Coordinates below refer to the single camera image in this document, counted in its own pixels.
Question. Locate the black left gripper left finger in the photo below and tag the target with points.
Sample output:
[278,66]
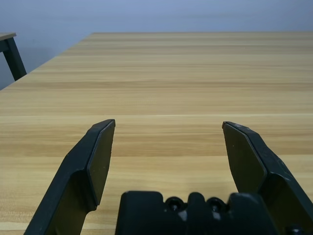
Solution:
[80,176]

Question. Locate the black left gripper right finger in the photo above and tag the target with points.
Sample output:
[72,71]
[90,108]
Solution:
[269,176]

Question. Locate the wooden side table black legs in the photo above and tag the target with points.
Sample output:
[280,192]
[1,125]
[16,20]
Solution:
[15,61]

